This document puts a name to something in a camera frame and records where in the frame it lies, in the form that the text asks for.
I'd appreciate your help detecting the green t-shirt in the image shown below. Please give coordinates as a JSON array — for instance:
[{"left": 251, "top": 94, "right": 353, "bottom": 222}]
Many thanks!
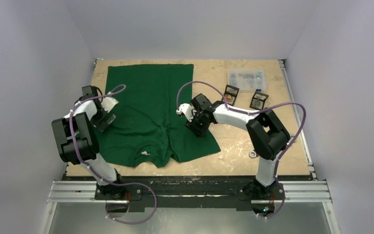
[{"left": 96, "top": 64, "right": 220, "bottom": 167}]

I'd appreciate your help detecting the silver round brooch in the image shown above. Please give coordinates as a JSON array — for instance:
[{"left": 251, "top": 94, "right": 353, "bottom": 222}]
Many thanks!
[{"left": 252, "top": 99, "right": 263, "bottom": 109}]

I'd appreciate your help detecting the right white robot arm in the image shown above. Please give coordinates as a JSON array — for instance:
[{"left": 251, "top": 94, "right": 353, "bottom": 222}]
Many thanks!
[{"left": 176, "top": 94, "right": 290, "bottom": 198}]

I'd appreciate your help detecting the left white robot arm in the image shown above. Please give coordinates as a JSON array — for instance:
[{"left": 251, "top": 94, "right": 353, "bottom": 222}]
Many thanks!
[{"left": 51, "top": 85, "right": 126, "bottom": 199}]

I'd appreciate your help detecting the clear plastic parts box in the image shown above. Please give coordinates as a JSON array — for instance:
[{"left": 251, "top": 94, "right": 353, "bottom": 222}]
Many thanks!
[{"left": 227, "top": 69, "right": 267, "bottom": 92}]

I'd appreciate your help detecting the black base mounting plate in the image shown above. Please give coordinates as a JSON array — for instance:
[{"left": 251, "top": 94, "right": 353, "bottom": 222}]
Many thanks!
[{"left": 94, "top": 175, "right": 284, "bottom": 214}]

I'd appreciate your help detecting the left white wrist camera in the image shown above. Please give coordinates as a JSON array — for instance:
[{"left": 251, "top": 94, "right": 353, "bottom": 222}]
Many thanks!
[{"left": 101, "top": 97, "right": 119, "bottom": 113}]

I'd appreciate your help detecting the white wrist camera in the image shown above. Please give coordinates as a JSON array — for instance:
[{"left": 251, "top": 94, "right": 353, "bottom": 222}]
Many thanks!
[
  {"left": 101, "top": 97, "right": 119, "bottom": 113},
  {"left": 176, "top": 103, "right": 197, "bottom": 122}
]

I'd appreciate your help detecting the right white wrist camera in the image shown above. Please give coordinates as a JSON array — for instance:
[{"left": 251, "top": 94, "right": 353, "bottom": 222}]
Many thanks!
[{"left": 176, "top": 103, "right": 197, "bottom": 122}]

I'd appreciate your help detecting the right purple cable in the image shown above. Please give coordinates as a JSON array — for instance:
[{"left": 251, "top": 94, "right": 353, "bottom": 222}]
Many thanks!
[{"left": 176, "top": 80, "right": 307, "bottom": 220}]

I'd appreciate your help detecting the red handled adjustable wrench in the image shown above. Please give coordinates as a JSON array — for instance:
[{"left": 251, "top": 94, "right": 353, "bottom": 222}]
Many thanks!
[{"left": 248, "top": 151, "right": 259, "bottom": 158}]

